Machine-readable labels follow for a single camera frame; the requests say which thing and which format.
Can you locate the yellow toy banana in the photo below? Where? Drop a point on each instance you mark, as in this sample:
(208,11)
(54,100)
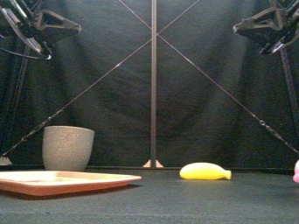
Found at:
(204,171)

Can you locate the pink square plate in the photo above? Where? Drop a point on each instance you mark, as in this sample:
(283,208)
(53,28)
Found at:
(61,180)

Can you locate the black cloth backdrop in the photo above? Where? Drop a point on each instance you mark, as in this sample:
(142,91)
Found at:
(201,116)

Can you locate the grey speckled cup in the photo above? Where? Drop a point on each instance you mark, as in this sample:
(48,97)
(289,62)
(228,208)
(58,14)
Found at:
(66,148)

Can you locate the pink toy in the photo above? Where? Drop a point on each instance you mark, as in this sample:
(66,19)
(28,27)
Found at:
(296,172)

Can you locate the black frame post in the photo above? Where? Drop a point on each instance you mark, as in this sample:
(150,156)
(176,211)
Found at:
(17,96)
(289,87)

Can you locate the thin metal frame post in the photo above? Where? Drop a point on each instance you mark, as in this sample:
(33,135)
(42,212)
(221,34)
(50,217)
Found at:
(153,87)

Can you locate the black frame base rail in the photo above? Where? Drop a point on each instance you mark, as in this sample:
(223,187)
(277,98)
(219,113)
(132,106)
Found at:
(248,169)

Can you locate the white corner bracket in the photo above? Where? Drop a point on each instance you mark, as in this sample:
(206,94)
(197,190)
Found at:
(4,161)

